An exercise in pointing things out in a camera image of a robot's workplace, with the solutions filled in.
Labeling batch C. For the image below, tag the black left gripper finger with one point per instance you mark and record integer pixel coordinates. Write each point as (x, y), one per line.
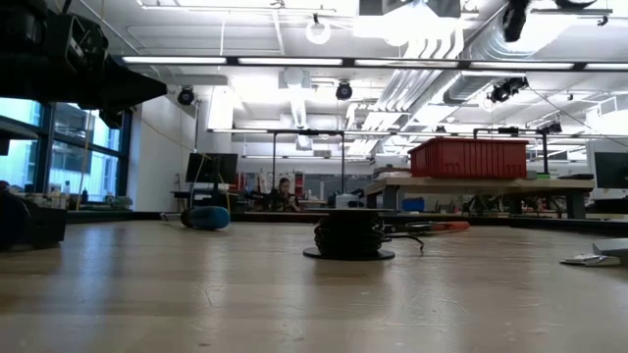
(132, 88)

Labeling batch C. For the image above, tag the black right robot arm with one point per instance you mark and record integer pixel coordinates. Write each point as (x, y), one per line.
(514, 19)

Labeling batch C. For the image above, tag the LED light bar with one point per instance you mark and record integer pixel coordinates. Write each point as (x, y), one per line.
(522, 65)
(289, 62)
(174, 60)
(608, 66)
(407, 63)

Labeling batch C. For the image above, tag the black computer monitor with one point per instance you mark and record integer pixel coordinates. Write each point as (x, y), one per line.
(612, 169)
(211, 167)

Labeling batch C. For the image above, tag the blue round speaker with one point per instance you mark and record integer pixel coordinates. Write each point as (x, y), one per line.
(211, 218)

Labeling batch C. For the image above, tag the person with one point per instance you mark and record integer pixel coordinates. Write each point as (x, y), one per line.
(284, 188)

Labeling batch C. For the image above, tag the white appliance box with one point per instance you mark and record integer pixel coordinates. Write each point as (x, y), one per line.
(349, 201)

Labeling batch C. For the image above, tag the blue storage bin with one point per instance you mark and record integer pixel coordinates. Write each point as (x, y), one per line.
(413, 205)

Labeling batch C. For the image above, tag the red plastic bin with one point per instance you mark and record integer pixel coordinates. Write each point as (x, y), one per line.
(466, 159)

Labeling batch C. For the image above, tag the red and black hand tool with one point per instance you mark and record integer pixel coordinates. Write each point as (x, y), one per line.
(446, 226)

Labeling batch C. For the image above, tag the wooden workbench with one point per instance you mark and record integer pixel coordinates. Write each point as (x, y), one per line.
(481, 185)

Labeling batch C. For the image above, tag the black ceiling device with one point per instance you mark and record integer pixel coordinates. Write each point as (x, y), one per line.
(505, 90)

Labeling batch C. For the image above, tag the white flat packet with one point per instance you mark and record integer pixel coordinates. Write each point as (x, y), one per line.
(586, 260)

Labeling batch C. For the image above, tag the grey flat box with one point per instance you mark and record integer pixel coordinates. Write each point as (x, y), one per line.
(613, 247)

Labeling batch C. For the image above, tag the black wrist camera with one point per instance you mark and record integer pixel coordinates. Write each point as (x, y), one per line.
(78, 39)

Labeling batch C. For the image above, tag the black round ceiling camera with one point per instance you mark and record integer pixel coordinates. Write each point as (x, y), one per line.
(186, 96)
(344, 91)

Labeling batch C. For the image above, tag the black background station frame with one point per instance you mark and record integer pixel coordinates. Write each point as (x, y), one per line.
(306, 132)

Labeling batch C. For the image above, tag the black frame pole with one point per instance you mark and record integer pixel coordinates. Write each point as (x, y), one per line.
(348, 62)

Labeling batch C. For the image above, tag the silver ventilation duct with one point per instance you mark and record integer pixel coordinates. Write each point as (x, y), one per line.
(490, 44)

